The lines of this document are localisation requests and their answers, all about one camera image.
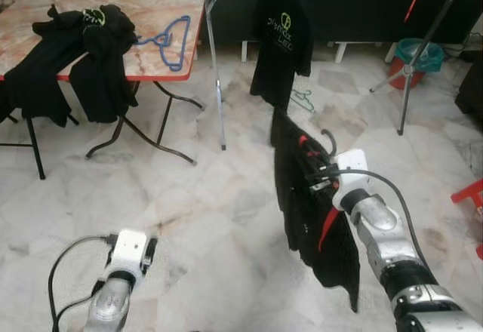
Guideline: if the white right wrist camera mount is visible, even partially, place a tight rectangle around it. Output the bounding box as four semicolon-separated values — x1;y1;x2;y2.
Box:
332;149;372;211

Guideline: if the red plastic stool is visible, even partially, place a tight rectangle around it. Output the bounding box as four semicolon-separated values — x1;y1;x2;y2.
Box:
451;180;483;261

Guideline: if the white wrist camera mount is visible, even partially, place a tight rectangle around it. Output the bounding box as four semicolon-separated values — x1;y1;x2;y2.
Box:
109;229;149;276
332;149;372;211

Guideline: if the red bin teal bag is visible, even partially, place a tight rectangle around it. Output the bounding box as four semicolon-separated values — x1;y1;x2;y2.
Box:
389;38;445;90

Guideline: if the black shirt green print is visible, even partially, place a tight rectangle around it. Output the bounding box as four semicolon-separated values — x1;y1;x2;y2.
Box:
68;4;140;125
249;0;315;112

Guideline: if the green wire hanger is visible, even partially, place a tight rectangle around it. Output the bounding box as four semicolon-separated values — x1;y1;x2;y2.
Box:
291;89;316;114

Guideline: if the blue plastic hanger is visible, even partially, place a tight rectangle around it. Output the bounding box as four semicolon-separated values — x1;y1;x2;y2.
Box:
136;15;193;72

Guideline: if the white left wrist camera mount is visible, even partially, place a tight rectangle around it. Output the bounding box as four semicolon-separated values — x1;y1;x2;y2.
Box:
109;229;149;276

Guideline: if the plain black shirt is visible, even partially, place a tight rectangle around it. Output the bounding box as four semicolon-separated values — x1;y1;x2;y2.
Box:
0;4;90;128

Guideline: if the black shirt red trim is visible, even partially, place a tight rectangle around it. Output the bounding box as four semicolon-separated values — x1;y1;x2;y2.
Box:
270;108;361;314

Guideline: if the marble folding table red edge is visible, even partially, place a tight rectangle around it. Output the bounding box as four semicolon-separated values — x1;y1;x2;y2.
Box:
0;0;206;180

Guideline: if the black tv cabinet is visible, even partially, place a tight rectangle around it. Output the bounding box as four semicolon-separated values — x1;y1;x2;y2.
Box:
204;0;483;46

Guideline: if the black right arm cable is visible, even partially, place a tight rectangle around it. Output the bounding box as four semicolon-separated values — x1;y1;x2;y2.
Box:
306;168;420;272

